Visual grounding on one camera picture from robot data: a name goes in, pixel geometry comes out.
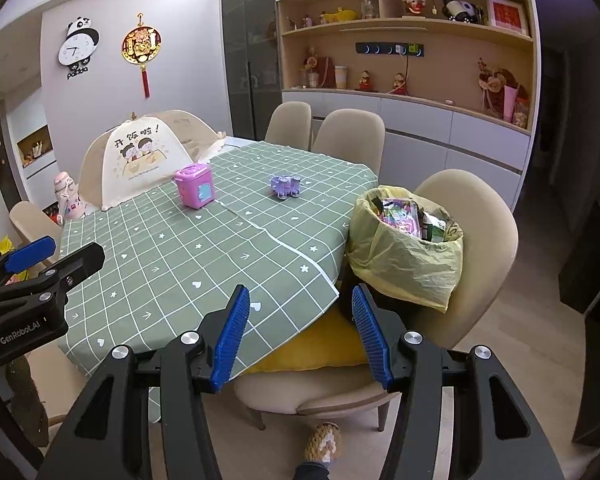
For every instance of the red seated figurine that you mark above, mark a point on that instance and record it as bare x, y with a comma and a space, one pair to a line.
413, 5

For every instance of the green checked tablecloth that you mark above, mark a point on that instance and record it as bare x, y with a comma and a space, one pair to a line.
180, 260

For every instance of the pink toy bin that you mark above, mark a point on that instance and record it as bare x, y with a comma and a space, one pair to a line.
195, 187

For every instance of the white cup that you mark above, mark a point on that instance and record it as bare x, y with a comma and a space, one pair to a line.
340, 77

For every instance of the dark glass cabinet door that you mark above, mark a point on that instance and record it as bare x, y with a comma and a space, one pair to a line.
247, 50

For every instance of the beige dining chair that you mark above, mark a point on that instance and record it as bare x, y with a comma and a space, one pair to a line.
350, 135
30, 222
289, 122

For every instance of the panda wall clock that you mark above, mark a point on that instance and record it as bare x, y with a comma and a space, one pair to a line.
79, 45

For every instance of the pink wrapped bouquet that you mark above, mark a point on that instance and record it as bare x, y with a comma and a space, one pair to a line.
505, 92

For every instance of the yellow plastic bag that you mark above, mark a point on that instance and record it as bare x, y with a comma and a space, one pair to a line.
5, 247

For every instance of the beige chair with cushion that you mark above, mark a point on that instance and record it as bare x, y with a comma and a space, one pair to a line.
480, 240

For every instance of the white sideboard cabinet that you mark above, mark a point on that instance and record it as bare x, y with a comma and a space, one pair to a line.
420, 140

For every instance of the purple plastic toy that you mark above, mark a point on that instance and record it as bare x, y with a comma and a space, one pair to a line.
285, 187

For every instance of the black socket rail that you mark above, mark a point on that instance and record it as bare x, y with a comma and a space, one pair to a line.
375, 49

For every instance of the green white carton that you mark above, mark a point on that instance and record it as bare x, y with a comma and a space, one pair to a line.
436, 227

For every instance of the lit wall niche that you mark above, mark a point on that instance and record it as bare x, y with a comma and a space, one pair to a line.
35, 147

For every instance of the red framed picture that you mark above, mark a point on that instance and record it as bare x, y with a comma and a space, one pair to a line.
506, 15

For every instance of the red gold wall ornament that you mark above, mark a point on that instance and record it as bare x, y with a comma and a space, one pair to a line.
141, 45

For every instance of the printed mesh food cover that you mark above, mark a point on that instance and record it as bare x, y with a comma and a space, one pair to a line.
135, 160

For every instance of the yellow plastic bin liner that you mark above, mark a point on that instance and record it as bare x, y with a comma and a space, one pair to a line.
410, 270

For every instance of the panda plush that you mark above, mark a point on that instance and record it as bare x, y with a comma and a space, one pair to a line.
466, 12

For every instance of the small red figurine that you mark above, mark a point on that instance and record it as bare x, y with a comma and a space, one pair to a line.
365, 81
399, 84

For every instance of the person's foot in knitted slipper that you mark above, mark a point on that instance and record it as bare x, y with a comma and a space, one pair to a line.
322, 442

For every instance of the glass jar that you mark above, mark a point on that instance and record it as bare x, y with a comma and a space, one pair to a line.
369, 6

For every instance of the yellow toy figure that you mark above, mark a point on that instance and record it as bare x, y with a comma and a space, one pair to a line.
340, 15

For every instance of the yellow seat cushion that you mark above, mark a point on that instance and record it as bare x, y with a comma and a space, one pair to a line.
310, 352

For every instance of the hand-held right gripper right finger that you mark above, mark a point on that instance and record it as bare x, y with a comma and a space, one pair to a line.
372, 340

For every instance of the pink water bottle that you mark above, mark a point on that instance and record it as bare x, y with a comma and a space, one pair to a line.
69, 197

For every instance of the vase with dried flowers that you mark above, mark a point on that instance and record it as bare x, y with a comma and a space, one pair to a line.
314, 70

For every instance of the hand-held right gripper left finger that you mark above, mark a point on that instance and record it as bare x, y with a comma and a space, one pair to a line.
230, 340

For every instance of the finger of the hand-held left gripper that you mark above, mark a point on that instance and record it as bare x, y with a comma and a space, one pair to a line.
82, 260
30, 252

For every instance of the black trash bin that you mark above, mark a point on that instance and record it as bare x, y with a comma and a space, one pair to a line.
346, 285

